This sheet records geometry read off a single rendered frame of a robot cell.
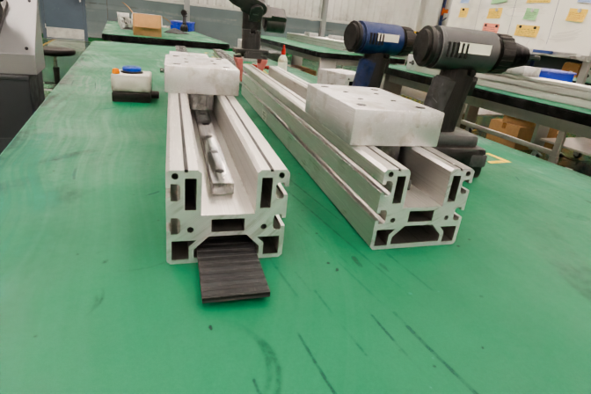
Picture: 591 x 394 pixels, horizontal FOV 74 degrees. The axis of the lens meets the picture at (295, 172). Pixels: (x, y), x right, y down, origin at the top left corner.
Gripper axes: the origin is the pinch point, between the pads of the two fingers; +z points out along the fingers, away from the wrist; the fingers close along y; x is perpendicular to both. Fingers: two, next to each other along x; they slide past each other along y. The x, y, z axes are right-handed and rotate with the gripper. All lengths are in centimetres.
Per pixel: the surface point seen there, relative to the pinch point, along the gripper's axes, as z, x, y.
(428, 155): -6, -91, 4
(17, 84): 4, -4, -62
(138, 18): -10, 206, -48
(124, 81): -3.0, -31.2, -32.8
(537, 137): 65, 154, 301
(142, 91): -0.8, -31.1, -29.1
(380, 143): -7, -88, -1
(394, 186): -5, -95, -3
